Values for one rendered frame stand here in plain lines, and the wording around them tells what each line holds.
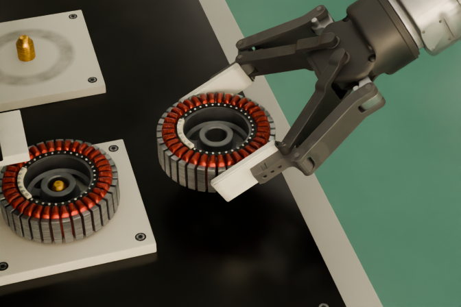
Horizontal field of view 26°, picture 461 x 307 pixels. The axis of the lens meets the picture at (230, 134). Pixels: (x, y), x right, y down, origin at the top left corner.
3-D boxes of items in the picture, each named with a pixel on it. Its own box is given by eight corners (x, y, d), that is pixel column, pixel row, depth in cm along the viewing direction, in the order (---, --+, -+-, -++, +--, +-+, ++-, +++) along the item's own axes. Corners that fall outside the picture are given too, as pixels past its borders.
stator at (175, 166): (254, 108, 101) (255, 79, 99) (290, 182, 93) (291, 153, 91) (147, 129, 99) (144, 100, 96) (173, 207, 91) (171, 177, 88)
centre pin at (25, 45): (34, 49, 113) (31, 30, 112) (36, 59, 112) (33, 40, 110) (16, 53, 113) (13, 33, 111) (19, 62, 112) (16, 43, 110)
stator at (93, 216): (109, 154, 100) (105, 126, 98) (130, 234, 92) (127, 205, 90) (-4, 175, 98) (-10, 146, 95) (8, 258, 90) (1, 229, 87)
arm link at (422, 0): (461, -22, 84) (400, 17, 85) (494, 44, 90) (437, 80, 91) (416, -74, 91) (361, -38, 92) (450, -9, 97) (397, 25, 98)
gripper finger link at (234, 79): (239, 66, 97) (237, 61, 97) (179, 104, 98) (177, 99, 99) (253, 84, 99) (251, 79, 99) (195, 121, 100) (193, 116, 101)
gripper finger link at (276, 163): (303, 146, 90) (315, 168, 88) (256, 177, 90) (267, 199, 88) (296, 137, 89) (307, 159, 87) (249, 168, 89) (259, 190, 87)
